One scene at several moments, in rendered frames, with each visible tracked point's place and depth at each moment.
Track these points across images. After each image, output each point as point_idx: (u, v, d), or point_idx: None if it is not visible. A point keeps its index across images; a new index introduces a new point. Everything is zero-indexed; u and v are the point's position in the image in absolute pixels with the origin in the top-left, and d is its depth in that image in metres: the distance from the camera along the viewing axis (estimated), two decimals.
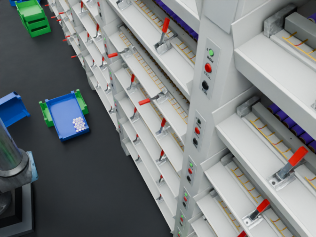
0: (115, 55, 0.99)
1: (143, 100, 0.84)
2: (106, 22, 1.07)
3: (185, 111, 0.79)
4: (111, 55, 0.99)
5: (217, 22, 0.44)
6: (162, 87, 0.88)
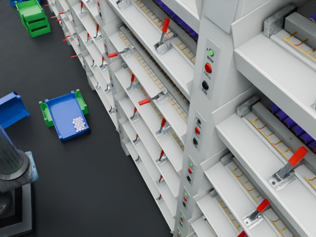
0: (115, 55, 0.99)
1: (143, 100, 0.84)
2: (106, 22, 1.07)
3: (185, 111, 0.79)
4: (111, 55, 0.99)
5: (217, 22, 0.44)
6: (162, 87, 0.88)
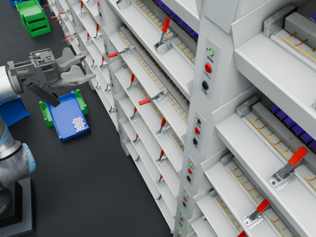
0: (115, 55, 0.99)
1: (143, 100, 0.84)
2: (106, 22, 1.07)
3: (185, 111, 0.79)
4: (111, 55, 0.99)
5: (217, 22, 0.44)
6: (162, 87, 0.88)
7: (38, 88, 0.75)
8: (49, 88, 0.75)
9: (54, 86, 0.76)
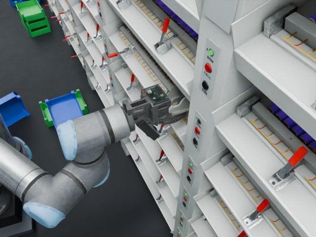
0: (115, 55, 0.99)
1: None
2: (106, 22, 1.07)
3: None
4: (111, 55, 0.99)
5: (217, 22, 0.44)
6: (162, 87, 0.88)
7: (146, 124, 0.73)
8: (158, 124, 0.73)
9: (162, 122, 0.74)
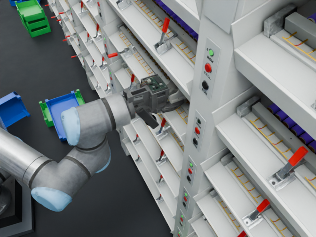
0: (115, 55, 0.99)
1: None
2: (106, 22, 1.07)
3: (185, 111, 0.79)
4: (111, 55, 0.99)
5: (217, 22, 0.44)
6: None
7: (146, 112, 0.77)
8: (157, 113, 0.76)
9: (161, 110, 0.77)
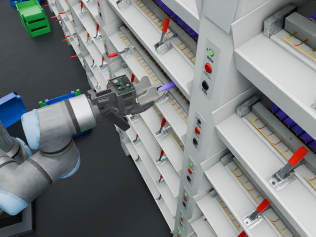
0: (115, 55, 0.99)
1: None
2: (106, 22, 1.07)
3: (185, 111, 0.79)
4: (111, 55, 0.99)
5: (217, 22, 0.44)
6: None
7: (114, 114, 0.74)
8: (125, 114, 0.74)
9: (130, 112, 0.74)
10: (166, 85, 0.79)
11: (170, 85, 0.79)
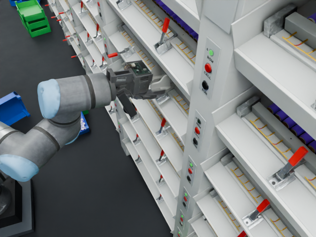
0: (115, 55, 0.99)
1: None
2: (106, 22, 1.07)
3: None
4: (111, 55, 0.99)
5: (217, 22, 0.44)
6: None
7: (127, 97, 0.76)
8: (138, 98, 0.76)
9: (141, 97, 0.77)
10: None
11: None
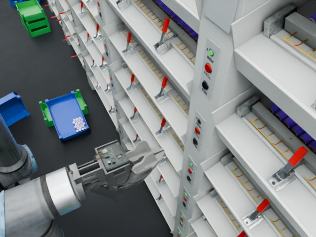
0: (129, 41, 0.98)
1: (165, 81, 0.82)
2: (106, 22, 1.07)
3: None
4: (130, 36, 0.97)
5: (217, 22, 0.44)
6: (167, 83, 0.88)
7: (104, 188, 0.60)
8: (117, 189, 0.60)
9: (122, 185, 0.61)
10: None
11: None
